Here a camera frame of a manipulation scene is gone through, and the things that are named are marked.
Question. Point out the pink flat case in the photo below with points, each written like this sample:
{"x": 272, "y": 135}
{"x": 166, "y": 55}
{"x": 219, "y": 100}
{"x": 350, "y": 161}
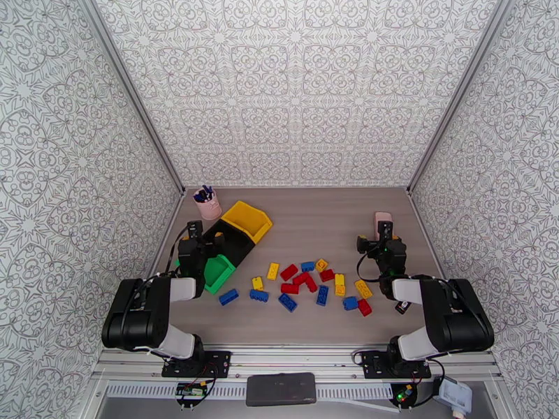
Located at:
{"x": 381, "y": 216}

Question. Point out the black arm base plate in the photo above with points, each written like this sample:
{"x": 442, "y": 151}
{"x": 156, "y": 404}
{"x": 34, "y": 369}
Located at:
{"x": 216, "y": 363}
{"x": 375, "y": 365}

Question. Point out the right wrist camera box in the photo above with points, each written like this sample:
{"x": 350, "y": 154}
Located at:
{"x": 385, "y": 232}

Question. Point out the black rectangular pad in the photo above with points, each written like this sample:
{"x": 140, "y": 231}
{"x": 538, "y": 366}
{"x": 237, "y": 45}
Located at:
{"x": 281, "y": 389}

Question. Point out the green circuit board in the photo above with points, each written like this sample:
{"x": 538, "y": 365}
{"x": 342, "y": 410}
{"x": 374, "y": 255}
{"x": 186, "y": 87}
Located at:
{"x": 190, "y": 389}

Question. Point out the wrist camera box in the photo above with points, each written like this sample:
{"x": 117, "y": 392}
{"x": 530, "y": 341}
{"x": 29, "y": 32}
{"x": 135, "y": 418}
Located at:
{"x": 385, "y": 232}
{"x": 195, "y": 230}

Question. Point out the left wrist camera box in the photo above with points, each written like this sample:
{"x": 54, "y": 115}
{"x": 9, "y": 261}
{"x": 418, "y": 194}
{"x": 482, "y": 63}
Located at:
{"x": 195, "y": 230}

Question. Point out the black plastic bin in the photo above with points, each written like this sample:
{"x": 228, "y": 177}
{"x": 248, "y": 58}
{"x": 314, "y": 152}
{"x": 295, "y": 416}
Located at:
{"x": 238, "y": 245}

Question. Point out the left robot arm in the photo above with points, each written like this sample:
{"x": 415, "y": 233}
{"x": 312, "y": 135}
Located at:
{"x": 135, "y": 317}

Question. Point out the pink pen cup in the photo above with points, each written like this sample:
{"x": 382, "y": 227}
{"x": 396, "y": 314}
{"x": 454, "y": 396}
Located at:
{"x": 209, "y": 209}

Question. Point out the yellow plastic bin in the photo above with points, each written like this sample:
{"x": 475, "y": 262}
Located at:
{"x": 244, "y": 218}

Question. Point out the aluminium frame post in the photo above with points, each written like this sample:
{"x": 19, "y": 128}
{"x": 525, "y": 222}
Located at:
{"x": 454, "y": 92}
{"x": 134, "y": 95}

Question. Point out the aluminium table edge rail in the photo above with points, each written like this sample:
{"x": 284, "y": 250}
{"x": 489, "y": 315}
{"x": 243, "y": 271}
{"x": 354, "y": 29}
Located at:
{"x": 426, "y": 230}
{"x": 167, "y": 228}

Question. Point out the yellow lego brick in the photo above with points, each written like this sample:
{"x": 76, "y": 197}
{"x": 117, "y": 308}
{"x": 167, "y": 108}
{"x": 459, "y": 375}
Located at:
{"x": 339, "y": 291}
{"x": 322, "y": 265}
{"x": 257, "y": 283}
{"x": 273, "y": 271}
{"x": 363, "y": 289}
{"x": 339, "y": 279}

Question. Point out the small black labelled tag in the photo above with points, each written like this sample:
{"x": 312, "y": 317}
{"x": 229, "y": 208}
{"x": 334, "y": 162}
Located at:
{"x": 402, "y": 307}

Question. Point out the red lego brick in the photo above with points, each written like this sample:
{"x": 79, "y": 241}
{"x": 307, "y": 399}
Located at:
{"x": 299, "y": 279}
{"x": 288, "y": 272}
{"x": 289, "y": 288}
{"x": 364, "y": 307}
{"x": 326, "y": 275}
{"x": 312, "y": 285}

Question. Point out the green plastic bin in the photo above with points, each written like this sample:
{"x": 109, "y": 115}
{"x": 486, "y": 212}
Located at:
{"x": 218, "y": 273}

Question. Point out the round black board green light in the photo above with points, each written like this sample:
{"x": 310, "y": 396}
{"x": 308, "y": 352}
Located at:
{"x": 404, "y": 393}

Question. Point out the aluminium mounting rail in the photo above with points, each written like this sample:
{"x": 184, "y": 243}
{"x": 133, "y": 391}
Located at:
{"x": 297, "y": 356}

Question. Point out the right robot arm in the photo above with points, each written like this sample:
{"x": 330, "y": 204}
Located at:
{"x": 454, "y": 317}

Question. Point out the dark blue pen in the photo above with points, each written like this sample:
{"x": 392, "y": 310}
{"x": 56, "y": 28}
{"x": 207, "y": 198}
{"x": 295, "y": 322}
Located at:
{"x": 199, "y": 196}

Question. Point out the white box device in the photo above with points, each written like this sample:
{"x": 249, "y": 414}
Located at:
{"x": 456, "y": 393}

